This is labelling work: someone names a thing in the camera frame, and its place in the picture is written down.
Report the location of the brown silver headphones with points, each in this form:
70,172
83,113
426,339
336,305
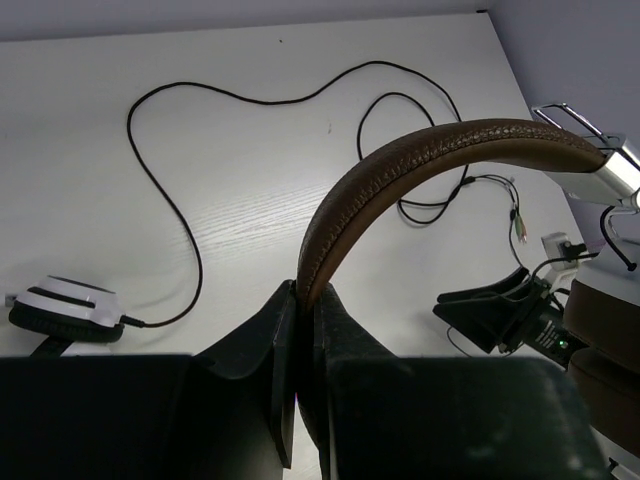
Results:
602,309

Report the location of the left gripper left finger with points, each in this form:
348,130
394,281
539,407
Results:
243,417

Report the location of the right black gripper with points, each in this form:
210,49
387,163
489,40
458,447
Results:
509,314

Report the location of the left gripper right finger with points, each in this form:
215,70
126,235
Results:
345,392

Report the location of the white black headphones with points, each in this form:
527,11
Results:
75,318

